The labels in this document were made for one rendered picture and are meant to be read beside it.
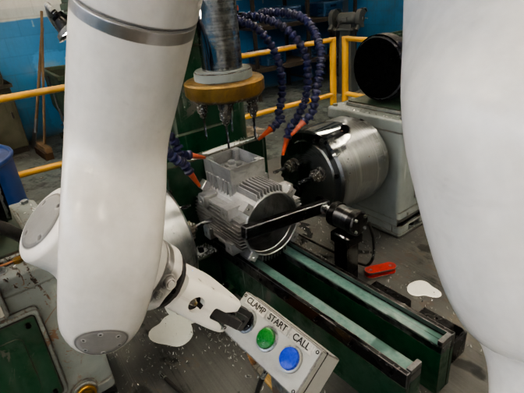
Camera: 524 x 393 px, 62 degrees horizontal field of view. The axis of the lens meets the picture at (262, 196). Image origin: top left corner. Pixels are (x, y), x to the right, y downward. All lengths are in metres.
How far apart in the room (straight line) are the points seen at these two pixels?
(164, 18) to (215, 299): 0.35
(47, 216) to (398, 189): 1.02
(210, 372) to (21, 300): 0.41
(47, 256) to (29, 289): 0.33
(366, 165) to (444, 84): 0.97
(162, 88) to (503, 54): 0.23
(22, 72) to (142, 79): 5.73
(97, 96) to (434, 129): 0.24
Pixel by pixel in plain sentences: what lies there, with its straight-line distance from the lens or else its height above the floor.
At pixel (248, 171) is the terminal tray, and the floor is 1.12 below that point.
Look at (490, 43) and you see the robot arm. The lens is 0.21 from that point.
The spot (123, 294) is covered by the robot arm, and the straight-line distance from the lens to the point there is 0.39.
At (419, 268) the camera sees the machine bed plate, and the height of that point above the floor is 0.80.
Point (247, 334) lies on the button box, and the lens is 0.67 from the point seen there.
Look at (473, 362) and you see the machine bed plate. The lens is 1.03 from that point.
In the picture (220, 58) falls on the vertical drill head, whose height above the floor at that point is 1.38.
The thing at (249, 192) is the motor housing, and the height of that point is 1.10.
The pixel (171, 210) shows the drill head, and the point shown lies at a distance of 0.87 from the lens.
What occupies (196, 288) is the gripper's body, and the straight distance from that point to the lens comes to 0.53.
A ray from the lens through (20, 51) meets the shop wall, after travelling 6.03.
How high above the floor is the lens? 1.52
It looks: 26 degrees down
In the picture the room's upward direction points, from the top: 5 degrees counter-clockwise
